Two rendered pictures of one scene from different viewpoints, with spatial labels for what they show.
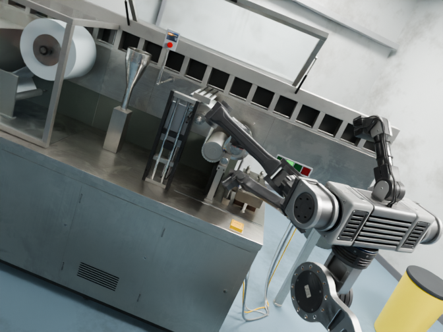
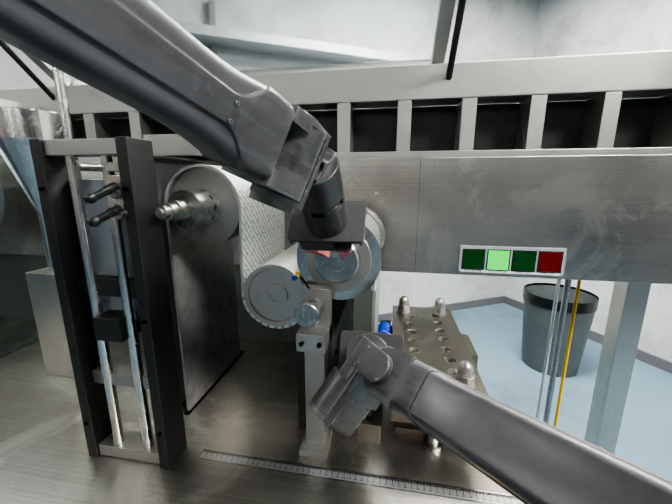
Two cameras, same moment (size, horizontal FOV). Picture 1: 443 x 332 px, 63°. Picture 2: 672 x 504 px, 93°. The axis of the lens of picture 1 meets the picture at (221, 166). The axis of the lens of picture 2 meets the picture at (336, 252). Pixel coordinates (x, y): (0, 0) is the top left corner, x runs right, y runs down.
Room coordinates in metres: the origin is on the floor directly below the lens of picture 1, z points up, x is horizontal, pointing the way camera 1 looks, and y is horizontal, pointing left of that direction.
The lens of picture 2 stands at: (1.45, -0.12, 1.38)
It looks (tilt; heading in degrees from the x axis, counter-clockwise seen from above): 12 degrees down; 9
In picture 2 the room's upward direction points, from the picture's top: straight up
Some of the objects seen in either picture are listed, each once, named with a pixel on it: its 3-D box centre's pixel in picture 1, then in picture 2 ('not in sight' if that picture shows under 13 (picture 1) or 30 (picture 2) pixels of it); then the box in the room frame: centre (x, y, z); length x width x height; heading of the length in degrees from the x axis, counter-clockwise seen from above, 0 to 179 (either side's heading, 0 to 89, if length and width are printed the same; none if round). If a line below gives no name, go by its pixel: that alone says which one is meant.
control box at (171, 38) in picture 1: (171, 39); not in sight; (2.02, 0.51, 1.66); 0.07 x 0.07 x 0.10; 17
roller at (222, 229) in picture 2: (205, 112); (236, 202); (2.12, 0.21, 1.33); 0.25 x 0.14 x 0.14; 179
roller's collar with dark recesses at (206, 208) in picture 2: (200, 118); (194, 208); (1.96, 0.21, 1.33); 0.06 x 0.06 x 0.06; 89
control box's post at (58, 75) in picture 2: (163, 66); (64, 113); (2.02, 0.51, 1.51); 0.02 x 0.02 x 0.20
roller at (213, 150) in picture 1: (215, 145); (294, 276); (2.11, 0.08, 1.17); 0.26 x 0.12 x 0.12; 179
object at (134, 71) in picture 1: (124, 107); (58, 262); (2.10, 0.68, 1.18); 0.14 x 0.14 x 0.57
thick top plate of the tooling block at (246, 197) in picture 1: (250, 186); (427, 351); (2.14, -0.22, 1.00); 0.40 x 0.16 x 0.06; 179
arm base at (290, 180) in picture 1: (295, 190); not in sight; (1.11, -0.25, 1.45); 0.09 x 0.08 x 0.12; 119
